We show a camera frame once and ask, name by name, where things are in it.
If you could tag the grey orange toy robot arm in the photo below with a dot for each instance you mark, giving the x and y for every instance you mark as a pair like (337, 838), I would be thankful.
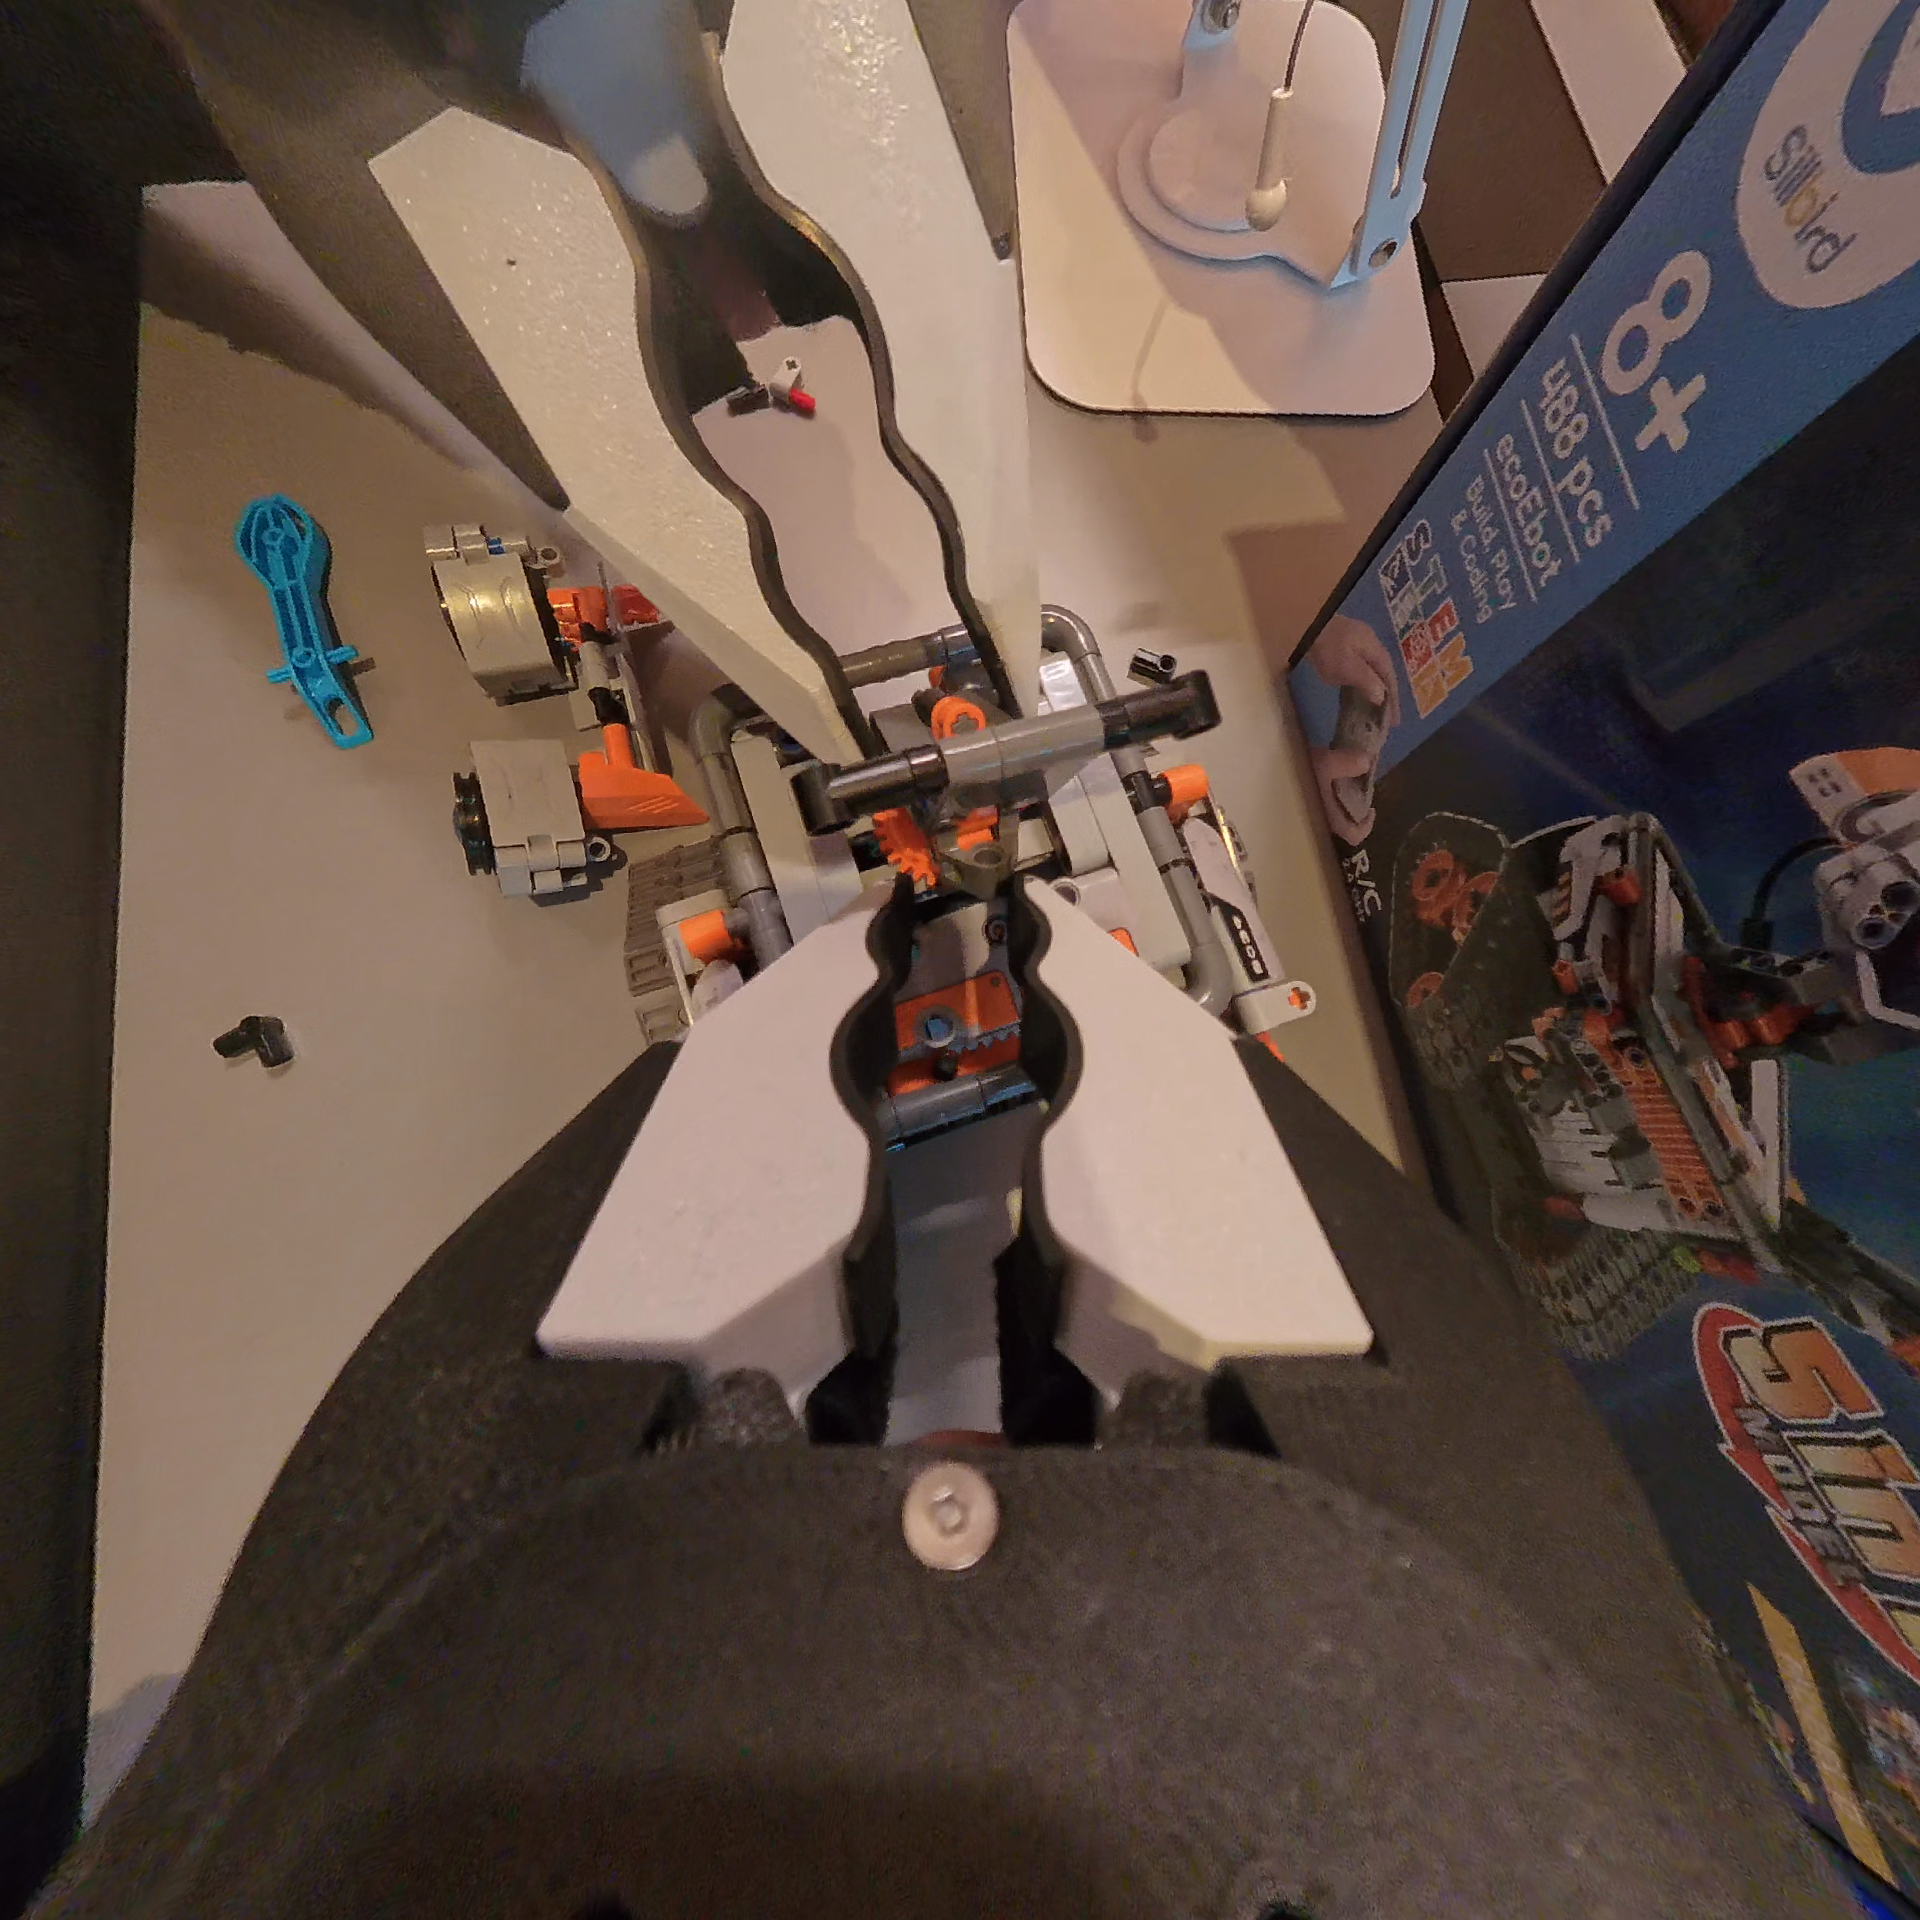
(571, 811)
(497, 616)

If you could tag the blue robot kit box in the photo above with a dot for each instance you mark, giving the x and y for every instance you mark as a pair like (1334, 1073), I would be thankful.
(1651, 900)

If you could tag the small red black pin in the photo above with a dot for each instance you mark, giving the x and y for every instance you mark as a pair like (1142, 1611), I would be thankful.
(797, 385)

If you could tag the grey orange tracked toy robot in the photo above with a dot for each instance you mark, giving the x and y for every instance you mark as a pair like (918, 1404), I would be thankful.
(1201, 870)

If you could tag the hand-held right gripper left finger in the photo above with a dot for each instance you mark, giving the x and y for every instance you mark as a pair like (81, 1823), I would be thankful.
(721, 1200)

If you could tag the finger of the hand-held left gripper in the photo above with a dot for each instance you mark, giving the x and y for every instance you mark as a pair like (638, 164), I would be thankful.
(900, 331)
(601, 391)

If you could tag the black angled connector pin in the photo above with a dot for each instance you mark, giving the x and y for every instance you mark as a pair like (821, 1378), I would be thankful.
(250, 1043)

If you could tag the grey black axle pin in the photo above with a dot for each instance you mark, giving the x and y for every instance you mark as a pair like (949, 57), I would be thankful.
(1006, 750)

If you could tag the blue plastic brick separator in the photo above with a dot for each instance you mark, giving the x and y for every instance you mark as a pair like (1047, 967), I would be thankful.
(301, 616)

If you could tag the white articulated holder stand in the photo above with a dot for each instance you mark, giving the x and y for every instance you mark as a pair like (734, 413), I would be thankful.
(1230, 300)

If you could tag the black perforated foam mat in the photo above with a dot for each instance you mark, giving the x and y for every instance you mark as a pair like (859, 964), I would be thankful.
(61, 1051)

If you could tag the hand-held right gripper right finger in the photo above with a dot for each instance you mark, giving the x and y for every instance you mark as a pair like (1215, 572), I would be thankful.
(1201, 1200)

